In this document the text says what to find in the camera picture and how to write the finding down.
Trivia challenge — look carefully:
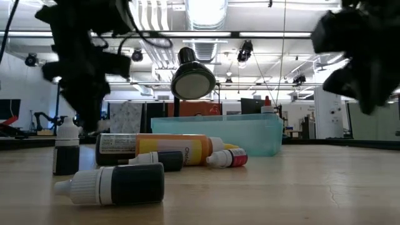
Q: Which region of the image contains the black overhead crossbar with lights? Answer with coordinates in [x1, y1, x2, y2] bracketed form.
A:
[0, 30, 313, 39]

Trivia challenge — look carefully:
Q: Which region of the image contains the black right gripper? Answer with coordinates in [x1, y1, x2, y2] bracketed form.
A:
[323, 0, 400, 115]

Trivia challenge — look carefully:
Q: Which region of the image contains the large green food coloring bottle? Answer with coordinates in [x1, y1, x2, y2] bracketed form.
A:
[94, 133, 138, 166]

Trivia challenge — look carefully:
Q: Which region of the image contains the white pillar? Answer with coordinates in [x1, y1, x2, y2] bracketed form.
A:
[314, 86, 344, 140]

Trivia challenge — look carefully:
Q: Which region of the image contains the green curtain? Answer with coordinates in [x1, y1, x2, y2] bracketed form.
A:
[347, 101, 400, 141]

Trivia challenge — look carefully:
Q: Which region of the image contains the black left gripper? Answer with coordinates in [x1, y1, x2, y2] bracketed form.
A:
[42, 31, 132, 132]

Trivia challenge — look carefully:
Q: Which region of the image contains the black wall screen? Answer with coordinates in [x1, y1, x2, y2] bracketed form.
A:
[0, 99, 22, 121]

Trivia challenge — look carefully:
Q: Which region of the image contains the orange partition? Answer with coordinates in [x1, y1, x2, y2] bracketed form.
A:
[167, 101, 223, 117]

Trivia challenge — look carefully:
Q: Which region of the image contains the marble pattern panel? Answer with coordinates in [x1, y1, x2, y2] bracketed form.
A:
[109, 102, 144, 134]

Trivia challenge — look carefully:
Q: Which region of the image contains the large yellow food coloring bottle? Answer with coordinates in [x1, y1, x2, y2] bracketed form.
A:
[134, 133, 241, 166]

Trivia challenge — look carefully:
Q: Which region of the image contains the small dark dropper bottle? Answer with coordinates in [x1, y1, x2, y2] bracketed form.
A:
[52, 116, 81, 176]

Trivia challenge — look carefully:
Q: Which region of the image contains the teal translucent plastic bin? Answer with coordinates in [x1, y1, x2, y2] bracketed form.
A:
[151, 112, 284, 158]

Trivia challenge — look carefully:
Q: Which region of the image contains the black desk lamp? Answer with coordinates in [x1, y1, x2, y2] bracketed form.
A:
[170, 46, 217, 117]

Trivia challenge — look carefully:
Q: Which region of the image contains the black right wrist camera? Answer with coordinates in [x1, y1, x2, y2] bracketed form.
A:
[311, 10, 354, 54]

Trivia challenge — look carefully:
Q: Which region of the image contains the black monitor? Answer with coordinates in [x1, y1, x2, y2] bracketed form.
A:
[240, 97, 273, 115]

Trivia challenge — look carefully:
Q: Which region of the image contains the small red dropper bottle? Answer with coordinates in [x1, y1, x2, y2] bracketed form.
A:
[205, 147, 249, 169]

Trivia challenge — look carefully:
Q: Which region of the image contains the large red food coloring bottle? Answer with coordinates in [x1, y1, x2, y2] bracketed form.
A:
[261, 95, 276, 114]

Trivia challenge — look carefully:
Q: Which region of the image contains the small black dropper bottle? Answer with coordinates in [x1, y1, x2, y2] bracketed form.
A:
[53, 162, 166, 207]

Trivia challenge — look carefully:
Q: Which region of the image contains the small purple dropper bottle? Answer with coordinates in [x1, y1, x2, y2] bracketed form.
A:
[117, 150, 184, 173]

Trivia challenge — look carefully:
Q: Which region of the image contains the black overhead camera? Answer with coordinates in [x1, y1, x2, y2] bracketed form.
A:
[236, 39, 254, 63]

